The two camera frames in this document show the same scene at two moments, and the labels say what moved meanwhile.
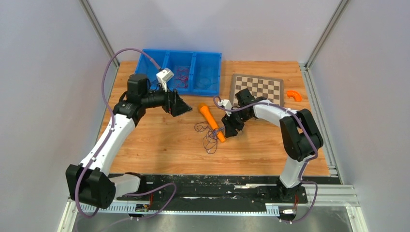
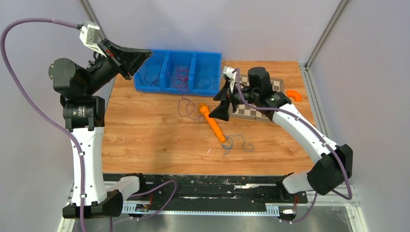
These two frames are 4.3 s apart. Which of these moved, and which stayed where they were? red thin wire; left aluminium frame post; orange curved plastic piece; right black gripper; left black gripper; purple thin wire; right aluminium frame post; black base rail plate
Moved: left black gripper; right black gripper; purple thin wire
Stayed: right aluminium frame post; left aluminium frame post; red thin wire; orange curved plastic piece; black base rail plate
